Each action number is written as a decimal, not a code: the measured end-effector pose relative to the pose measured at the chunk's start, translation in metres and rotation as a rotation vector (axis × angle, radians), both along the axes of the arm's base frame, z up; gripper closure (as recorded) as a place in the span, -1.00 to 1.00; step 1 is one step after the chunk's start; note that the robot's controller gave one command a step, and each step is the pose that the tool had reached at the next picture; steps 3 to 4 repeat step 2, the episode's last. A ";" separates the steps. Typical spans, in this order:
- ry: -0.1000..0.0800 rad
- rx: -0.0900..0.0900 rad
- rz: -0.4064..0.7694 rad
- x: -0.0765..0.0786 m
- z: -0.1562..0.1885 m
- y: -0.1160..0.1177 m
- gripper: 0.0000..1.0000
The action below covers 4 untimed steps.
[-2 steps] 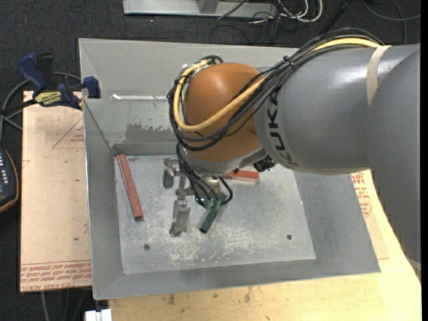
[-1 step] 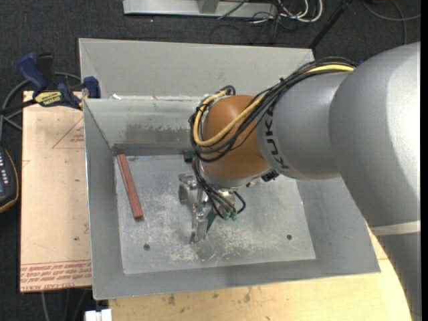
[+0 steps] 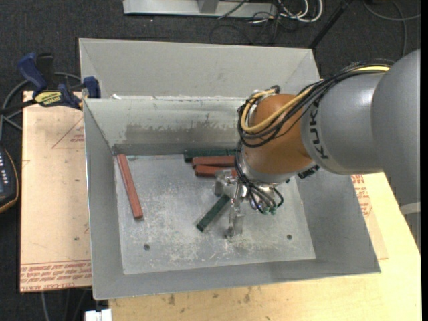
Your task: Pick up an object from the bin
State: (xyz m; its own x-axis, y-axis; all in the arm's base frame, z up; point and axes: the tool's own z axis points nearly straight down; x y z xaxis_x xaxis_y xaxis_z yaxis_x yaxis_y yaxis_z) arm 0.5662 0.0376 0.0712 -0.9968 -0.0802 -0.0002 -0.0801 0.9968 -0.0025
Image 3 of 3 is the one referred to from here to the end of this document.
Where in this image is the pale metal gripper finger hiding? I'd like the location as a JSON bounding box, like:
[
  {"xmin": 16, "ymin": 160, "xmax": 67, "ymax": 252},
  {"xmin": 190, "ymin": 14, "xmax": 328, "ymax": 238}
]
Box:
[
  {"xmin": 213, "ymin": 169, "xmax": 237, "ymax": 197},
  {"xmin": 223, "ymin": 209, "xmax": 245, "ymax": 239}
]

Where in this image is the red-brown flat block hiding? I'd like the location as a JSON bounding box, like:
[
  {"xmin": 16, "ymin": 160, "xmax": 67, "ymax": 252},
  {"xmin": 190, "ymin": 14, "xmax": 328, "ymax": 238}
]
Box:
[
  {"xmin": 191, "ymin": 155, "xmax": 237, "ymax": 167},
  {"xmin": 193, "ymin": 164, "xmax": 239, "ymax": 178},
  {"xmin": 116, "ymin": 153, "xmax": 144, "ymax": 221}
]

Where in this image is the dark green flat block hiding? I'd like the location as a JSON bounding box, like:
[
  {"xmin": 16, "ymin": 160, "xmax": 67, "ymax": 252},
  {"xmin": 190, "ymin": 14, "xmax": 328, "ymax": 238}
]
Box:
[
  {"xmin": 183, "ymin": 148, "xmax": 238, "ymax": 163},
  {"xmin": 196, "ymin": 193, "xmax": 232, "ymax": 232}
]

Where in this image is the grey metal bin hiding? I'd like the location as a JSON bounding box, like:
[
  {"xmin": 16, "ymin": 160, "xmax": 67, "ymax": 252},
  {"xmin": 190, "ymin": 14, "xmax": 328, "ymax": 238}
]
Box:
[{"xmin": 78, "ymin": 37, "xmax": 382, "ymax": 301}]

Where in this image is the brown cardboard board, red print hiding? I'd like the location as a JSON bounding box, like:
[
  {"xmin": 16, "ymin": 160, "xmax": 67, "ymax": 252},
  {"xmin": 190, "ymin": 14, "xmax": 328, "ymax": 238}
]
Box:
[{"xmin": 19, "ymin": 90, "xmax": 391, "ymax": 294}]

